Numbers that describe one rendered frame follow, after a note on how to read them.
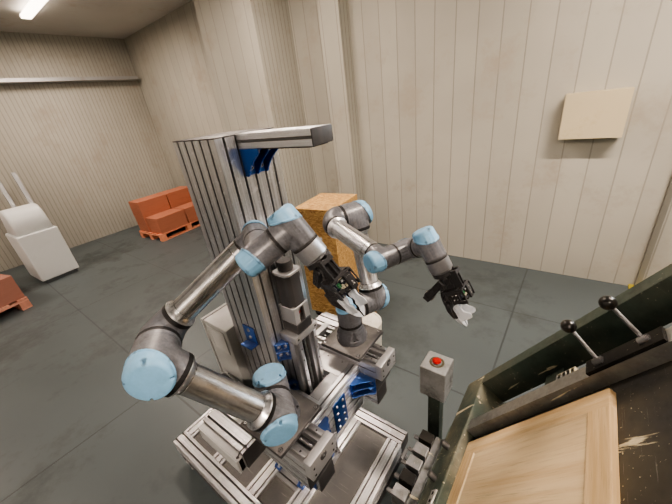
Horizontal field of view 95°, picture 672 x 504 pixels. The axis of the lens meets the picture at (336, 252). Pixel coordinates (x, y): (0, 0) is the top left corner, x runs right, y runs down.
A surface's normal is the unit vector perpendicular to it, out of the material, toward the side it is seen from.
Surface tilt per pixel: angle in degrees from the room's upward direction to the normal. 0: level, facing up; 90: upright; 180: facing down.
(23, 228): 79
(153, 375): 84
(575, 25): 90
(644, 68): 90
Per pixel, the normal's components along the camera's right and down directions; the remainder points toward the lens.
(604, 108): -0.59, 0.41
